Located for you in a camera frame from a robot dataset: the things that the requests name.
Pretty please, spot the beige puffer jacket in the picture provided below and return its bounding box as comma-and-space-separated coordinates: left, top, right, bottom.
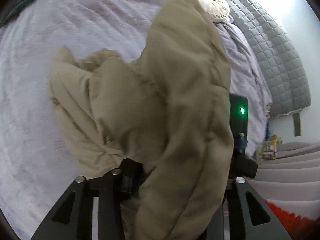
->
48, 0, 233, 239

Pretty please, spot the red sleeve right forearm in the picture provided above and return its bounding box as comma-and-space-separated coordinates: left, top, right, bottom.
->
264, 200, 317, 239

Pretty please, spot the lavender fleece bed blanket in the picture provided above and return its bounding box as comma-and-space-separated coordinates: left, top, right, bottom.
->
1, 0, 271, 239

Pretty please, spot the grey quilted headboard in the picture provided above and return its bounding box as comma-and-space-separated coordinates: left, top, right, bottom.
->
226, 0, 311, 118

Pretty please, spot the cream fluffy pillow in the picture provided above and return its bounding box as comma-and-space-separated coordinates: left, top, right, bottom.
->
175, 0, 231, 22

